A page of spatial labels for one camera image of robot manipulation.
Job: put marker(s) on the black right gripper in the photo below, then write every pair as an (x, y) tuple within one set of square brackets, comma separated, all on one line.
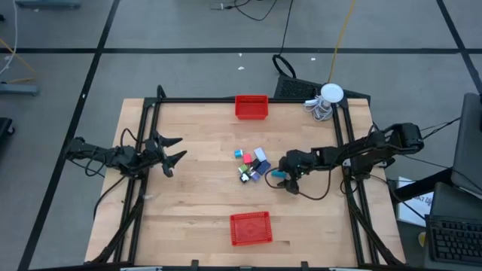
[(299, 160)]

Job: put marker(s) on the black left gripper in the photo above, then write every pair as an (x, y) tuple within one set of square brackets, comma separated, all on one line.
[(152, 152)]

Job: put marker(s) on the teal small box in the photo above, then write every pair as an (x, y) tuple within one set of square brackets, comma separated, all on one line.
[(279, 174)]

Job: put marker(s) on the lavender small box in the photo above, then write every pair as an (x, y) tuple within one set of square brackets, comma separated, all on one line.
[(255, 175)]

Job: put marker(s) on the black item with white face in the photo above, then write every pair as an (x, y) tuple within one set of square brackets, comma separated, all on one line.
[(245, 178)]

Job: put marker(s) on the green small box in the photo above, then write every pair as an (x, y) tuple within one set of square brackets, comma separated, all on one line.
[(244, 169)]

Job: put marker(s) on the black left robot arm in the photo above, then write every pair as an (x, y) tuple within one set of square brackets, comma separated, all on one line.
[(113, 156)]

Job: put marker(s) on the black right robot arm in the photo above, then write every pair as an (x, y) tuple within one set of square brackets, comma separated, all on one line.
[(376, 145)]

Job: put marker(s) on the navy blue small box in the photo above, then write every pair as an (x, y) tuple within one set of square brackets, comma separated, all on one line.
[(264, 167)]

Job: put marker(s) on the black small box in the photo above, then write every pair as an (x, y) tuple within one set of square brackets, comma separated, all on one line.
[(255, 163)]

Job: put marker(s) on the white small box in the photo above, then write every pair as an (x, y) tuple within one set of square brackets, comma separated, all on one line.
[(260, 154)]

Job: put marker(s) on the pink small box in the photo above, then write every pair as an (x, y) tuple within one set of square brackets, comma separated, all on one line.
[(247, 158)]

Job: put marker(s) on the cyan small box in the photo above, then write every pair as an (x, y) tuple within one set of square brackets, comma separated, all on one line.
[(238, 153)]

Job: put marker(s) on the red slotted plastic basket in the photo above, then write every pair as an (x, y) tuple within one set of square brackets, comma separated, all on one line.
[(251, 108), (251, 228)]

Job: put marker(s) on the black perforated box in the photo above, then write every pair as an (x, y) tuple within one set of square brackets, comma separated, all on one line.
[(297, 88)]

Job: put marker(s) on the white round disc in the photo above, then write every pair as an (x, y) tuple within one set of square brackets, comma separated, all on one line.
[(331, 93)]

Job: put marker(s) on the white paper sheet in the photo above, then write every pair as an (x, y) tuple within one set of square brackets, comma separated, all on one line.
[(416, 206)]

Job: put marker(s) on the black desk bar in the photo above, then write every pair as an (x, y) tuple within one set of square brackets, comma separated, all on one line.
[(421, 185)]

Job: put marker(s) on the grey metal base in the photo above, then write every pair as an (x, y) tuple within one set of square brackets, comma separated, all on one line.
[(19, 89)]

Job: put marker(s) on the black caster foot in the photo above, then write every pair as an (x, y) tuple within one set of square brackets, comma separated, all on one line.
[(5, 127)]

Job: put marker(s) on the black keyboard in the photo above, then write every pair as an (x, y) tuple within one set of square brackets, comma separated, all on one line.
[(455, 241)]

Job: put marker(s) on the dark grey monitor back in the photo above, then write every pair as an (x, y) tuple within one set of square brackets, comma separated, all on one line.
[(468, 143)]

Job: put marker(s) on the grey metal bar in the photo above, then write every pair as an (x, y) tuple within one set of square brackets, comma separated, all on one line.
[(49, 3)]

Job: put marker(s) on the black aluminium table frame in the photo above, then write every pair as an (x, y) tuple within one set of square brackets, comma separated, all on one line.
[(211, 100)]

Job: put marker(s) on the black table edge bracket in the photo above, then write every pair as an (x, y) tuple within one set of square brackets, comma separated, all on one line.
[(304, 265), (194, 264)]

